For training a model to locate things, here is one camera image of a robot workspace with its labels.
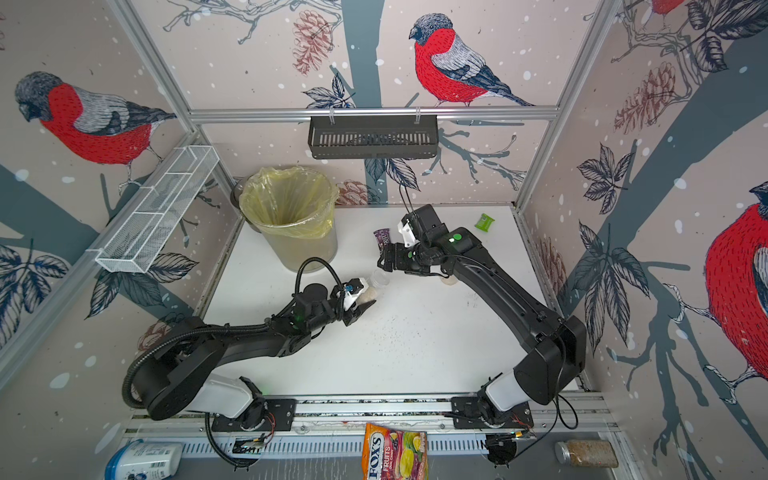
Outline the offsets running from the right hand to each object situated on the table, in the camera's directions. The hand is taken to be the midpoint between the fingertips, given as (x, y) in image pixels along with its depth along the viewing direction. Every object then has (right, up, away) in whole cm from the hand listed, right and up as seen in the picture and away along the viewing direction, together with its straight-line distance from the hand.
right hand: (389, 260), depth 76 cm
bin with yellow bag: (-34, +16, +27) cm, 46 cm away
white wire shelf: (-62, +13, +1) cm, 64 cm away
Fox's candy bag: (0, -43, -11) cm, 44 cm away
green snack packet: (+37, +11, +38) cm, 54 cm away
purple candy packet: (-3, +6, +34) cm, 34 cm away
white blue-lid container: (-54, -42, -13) cm, 69 cm away
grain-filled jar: (+46, -42, -12) cm, 63 cm away
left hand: (-5, -8, +7) cm, 12 cm away
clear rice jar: (+21, -9, +22) cm, 32 cm away
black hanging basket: (-6, +42, +28) cm, 50 cm away
